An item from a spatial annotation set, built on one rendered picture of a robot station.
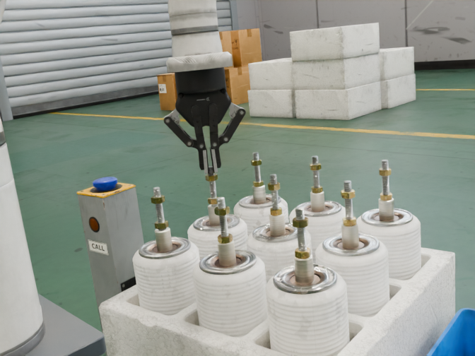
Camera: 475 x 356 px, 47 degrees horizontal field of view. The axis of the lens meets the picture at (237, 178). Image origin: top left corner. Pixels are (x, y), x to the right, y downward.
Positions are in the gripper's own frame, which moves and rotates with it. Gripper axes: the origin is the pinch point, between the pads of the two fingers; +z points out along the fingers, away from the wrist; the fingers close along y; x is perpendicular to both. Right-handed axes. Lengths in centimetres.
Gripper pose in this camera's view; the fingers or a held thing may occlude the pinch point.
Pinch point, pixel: (209, 159)
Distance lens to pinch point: 85.9
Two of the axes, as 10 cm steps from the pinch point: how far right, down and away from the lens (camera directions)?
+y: -9.9, 1.2, -0.7
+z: 1.0, 9.6, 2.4
